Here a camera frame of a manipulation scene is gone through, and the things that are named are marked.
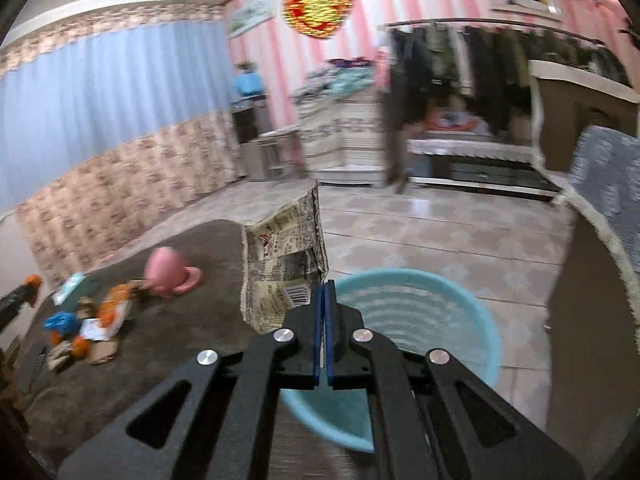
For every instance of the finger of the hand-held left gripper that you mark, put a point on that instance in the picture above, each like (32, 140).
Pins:
(11, 307)

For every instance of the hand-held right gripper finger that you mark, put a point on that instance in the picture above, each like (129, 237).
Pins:
(318, 332)
(330, 332)

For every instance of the orange wrapper piece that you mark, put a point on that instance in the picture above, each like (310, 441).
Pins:
(32, 290)

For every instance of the newspaper print paper packet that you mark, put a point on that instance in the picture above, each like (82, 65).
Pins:
(280, 260)

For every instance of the light blue plastic basket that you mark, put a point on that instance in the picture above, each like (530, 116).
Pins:
(415, 310)

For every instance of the blue crumpled wrapper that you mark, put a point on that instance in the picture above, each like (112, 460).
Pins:
(59, 322)

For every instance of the teal cardboard box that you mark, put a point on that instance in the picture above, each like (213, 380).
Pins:
(67, 287)

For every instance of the small printed snack packet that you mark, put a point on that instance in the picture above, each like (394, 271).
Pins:
(61, 356)

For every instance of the white and orange packet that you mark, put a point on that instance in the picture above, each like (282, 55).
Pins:
(100, 329)

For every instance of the brown cardboard scrap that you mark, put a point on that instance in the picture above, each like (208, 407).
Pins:
(104, 352)

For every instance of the orange snack packet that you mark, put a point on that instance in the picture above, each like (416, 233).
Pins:
(116, 302)

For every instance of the grey shaggy table mat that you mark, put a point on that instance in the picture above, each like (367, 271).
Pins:
(200, 320)

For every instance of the pink pig mug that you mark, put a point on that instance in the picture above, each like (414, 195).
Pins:
(167, 270)

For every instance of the small folding stool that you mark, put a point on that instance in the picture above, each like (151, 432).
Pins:
(272, 155)

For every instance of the cabinet with patterned cover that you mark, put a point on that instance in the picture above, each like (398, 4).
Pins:
(340, 135)

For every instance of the grey water dispenser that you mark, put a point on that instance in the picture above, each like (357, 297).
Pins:
(247, 120)

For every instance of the low stand with lace cloth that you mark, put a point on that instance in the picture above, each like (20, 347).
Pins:
(470, 152)

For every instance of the blue and floral curtain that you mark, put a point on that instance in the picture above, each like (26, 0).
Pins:
(100, 85)

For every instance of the pile of clothes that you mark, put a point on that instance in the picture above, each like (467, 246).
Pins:
(340, 77)

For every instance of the blue covered water bottle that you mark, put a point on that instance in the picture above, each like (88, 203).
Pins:
(249, 82)

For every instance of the pink hanging bag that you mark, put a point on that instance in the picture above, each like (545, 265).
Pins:
(383, 67)

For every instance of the row of hanging clothes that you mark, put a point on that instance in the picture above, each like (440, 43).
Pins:
(500, 70)

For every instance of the grey patterned chair cover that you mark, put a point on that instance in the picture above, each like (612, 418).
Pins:
(610, 180)

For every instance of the brown armchair with white trim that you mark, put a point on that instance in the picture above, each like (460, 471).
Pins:
(575, 110)

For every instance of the metal clothes rack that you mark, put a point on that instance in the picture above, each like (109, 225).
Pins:
(500, 22)

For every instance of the landscape wall picture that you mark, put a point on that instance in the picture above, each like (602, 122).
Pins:
(250, 15)

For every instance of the red gold heart wall decoration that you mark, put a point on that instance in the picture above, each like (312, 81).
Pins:
(317, 5)

